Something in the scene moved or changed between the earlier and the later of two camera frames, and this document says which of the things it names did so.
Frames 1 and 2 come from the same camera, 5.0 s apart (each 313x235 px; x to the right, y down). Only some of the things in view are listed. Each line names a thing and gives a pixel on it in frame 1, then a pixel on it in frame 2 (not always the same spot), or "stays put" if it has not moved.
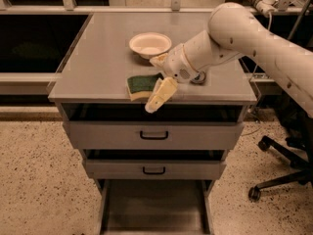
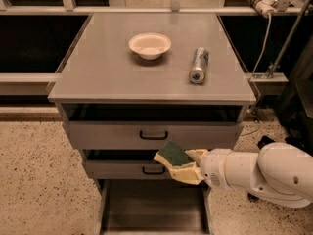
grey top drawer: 153,135 stays put
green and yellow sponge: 140,87 -> 173,156
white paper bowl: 149,44 stays put
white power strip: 265,4 stays put
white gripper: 175,64 -> 212,166
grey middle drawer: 156,169 stays put
